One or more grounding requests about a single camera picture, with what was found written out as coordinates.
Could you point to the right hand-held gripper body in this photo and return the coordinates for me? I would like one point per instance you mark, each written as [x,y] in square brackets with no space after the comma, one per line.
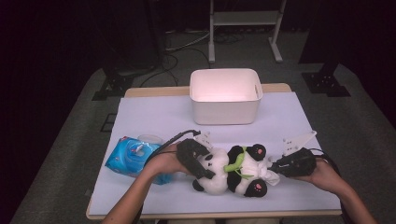
[297,163]

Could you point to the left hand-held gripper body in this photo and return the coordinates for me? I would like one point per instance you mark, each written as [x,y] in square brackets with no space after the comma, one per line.
[186,151]

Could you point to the panda plush toy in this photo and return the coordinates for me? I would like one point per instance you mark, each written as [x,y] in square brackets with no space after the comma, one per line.
[218,180]

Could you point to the white plastic storage box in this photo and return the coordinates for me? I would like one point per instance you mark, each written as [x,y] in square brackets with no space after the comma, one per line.
[224,112]

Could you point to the blue wet wipe packet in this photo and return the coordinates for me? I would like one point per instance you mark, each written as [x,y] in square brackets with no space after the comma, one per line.
[121,161]

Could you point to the person's left hand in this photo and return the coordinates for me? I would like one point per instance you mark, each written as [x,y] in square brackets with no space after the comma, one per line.
[165,163]

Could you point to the person's right hand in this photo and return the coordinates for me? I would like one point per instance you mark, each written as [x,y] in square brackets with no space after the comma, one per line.
[325,177]

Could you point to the wooden table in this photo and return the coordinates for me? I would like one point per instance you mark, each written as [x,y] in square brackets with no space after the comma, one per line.
[155,91]

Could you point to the white metal stand frame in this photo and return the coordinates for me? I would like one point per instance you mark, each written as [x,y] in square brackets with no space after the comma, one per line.
[246,18]

